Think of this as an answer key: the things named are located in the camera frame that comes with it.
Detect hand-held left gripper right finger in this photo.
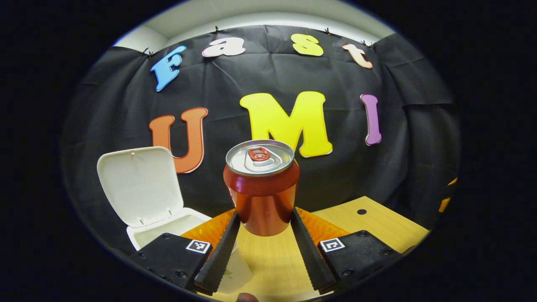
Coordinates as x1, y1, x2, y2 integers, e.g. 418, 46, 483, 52
290, 207, 407, 295

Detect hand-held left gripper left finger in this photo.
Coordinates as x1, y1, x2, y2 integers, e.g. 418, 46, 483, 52
129, 209, 242, 295

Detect red pop can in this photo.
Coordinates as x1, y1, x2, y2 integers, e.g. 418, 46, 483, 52
223, 139, 301, 237

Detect white desktop garbage bin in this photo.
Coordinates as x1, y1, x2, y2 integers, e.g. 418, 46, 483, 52
97, 146, 255, 294

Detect wooden desktop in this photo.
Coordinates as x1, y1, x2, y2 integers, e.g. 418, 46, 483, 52
197, 196, 430, 302

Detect black backdrop cloth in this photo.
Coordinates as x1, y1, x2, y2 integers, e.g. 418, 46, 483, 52
61, 24, 461, 256

